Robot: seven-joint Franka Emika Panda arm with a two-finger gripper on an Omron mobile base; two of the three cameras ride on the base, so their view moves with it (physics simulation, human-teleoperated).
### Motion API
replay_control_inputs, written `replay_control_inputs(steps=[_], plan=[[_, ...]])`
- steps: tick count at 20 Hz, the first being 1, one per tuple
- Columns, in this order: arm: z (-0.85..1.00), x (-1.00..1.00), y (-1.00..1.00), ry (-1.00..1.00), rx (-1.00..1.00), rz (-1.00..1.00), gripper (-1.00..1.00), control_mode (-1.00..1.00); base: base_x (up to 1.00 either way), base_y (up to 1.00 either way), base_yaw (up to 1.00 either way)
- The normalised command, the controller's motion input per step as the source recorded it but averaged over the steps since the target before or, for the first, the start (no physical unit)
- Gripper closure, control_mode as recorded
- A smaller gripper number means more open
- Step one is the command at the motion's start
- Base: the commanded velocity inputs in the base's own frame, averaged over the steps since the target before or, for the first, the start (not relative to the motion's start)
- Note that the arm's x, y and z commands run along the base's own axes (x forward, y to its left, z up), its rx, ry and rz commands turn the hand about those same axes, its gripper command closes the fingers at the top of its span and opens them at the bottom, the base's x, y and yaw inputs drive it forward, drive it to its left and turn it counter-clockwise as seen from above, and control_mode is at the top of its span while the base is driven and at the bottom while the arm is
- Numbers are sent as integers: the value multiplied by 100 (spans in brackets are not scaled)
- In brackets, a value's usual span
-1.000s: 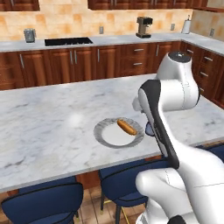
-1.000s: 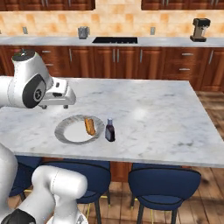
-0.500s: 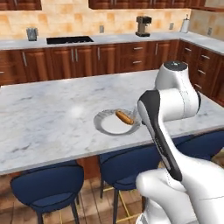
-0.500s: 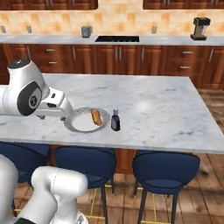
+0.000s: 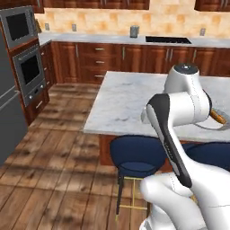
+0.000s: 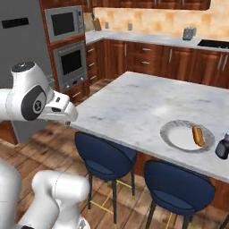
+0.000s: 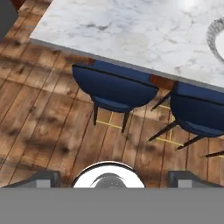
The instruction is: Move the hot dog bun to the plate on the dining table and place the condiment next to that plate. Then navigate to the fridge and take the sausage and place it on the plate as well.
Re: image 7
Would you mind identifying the dark grey cabinet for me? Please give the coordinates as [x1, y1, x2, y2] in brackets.
[0, 0, 19, 42]

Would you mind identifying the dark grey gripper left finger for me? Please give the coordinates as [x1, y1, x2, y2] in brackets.
[3, 170, 61, 189]

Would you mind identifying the blue upholstered chair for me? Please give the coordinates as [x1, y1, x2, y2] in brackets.
[71, 58, 160, 134]
[146, 81, 224, 158]

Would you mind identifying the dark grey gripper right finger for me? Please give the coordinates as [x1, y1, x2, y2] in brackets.
[168, 170, 222, 189]

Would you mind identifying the white and black round object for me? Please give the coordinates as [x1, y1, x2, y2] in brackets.
[71, 161, 146, 189]

